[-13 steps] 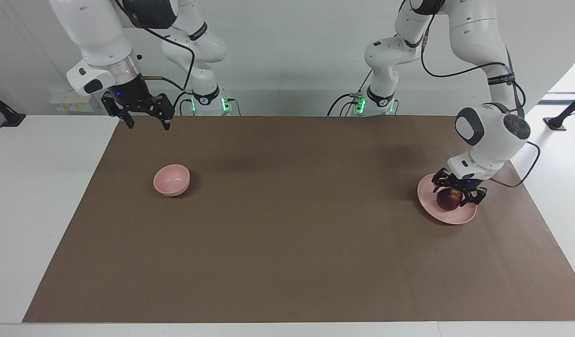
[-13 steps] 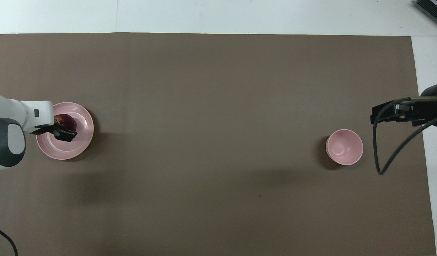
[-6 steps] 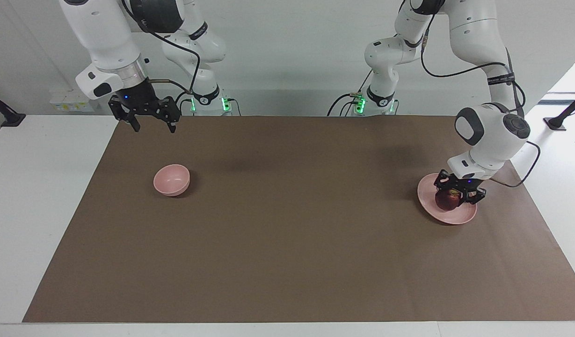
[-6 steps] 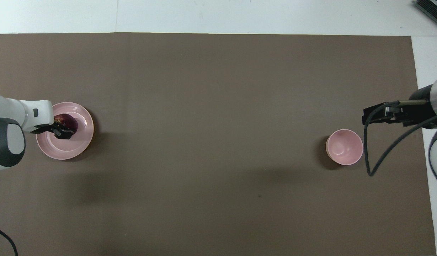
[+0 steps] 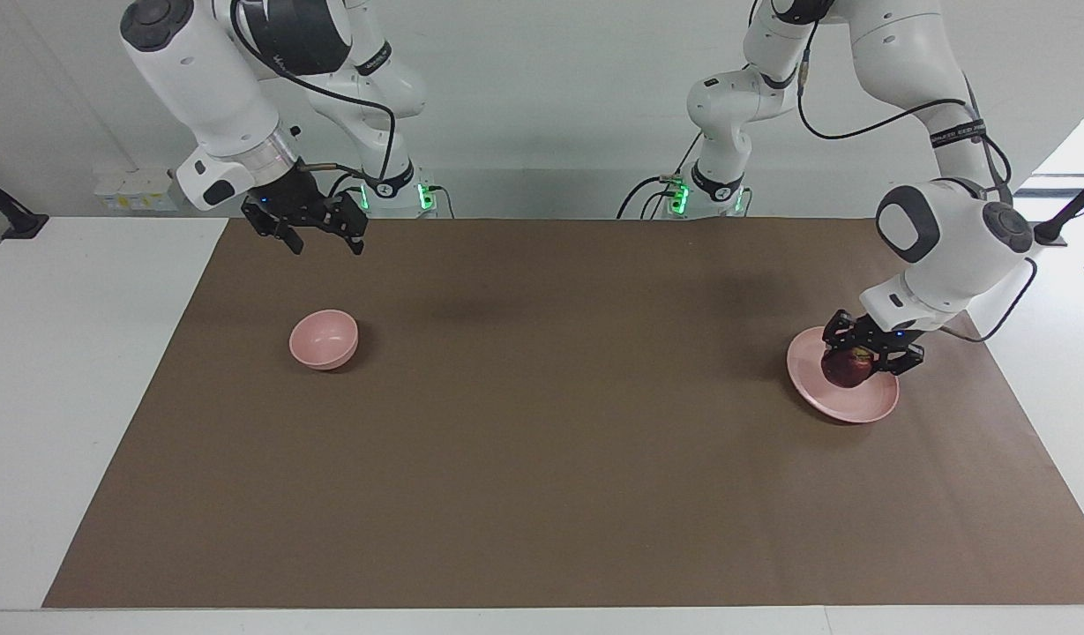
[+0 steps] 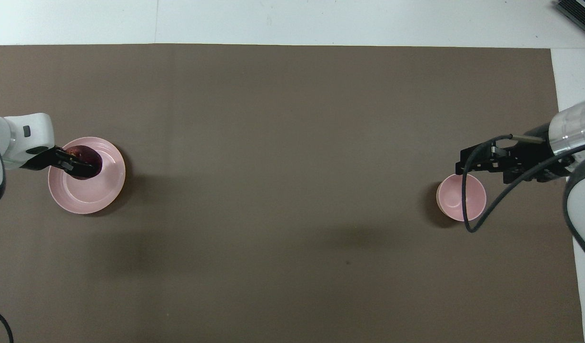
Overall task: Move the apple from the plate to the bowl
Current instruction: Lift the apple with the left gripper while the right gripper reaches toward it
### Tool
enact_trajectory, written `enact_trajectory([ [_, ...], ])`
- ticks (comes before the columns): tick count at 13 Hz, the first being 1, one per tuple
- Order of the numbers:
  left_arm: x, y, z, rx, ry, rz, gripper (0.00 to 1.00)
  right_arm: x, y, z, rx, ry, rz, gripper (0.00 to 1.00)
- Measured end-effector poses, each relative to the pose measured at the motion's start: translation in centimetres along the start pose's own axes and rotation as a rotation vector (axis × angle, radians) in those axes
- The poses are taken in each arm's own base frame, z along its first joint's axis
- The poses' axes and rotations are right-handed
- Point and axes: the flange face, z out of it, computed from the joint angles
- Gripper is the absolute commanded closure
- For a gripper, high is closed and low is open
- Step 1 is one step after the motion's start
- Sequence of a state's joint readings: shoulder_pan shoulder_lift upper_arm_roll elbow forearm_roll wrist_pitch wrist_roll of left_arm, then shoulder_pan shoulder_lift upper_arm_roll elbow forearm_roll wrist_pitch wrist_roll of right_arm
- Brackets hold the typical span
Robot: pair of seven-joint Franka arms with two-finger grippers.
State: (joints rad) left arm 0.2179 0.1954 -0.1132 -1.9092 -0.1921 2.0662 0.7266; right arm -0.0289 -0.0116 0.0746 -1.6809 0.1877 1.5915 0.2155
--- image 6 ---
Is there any brown paper mat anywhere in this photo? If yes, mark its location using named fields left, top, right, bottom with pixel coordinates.
left=0, top=44, right=585, bottom=343

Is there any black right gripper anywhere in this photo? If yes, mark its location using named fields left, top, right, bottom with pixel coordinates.
left=456, top=125, right=576, bottom=184

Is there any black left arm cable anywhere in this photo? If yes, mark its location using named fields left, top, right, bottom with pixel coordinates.
left=0, top=306, right=14, bottom=343

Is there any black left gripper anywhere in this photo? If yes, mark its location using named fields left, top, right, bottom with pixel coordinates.
left=20, top=147, right=99, bottom=178

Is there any black ribbed panel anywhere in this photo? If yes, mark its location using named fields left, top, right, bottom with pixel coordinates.
left=554, top=0, right=585, bottom=41

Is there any dark red apple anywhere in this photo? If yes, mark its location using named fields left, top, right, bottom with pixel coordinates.
left=65, top=145, right=103, bottom=181

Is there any pink bowl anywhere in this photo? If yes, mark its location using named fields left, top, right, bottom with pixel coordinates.
left=436, top=174, right=487, bottom=222

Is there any pink plate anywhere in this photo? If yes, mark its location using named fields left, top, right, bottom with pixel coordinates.
left=48, top=137, right=126, bottom=215

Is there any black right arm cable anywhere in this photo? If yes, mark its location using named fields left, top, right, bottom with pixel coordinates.
left=462, top=135, right=585, bottom=233

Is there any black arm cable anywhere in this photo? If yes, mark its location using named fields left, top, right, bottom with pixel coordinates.
left=462, top=135, right=585, bottom=233
left=0, top=306, right=14, bottom=343

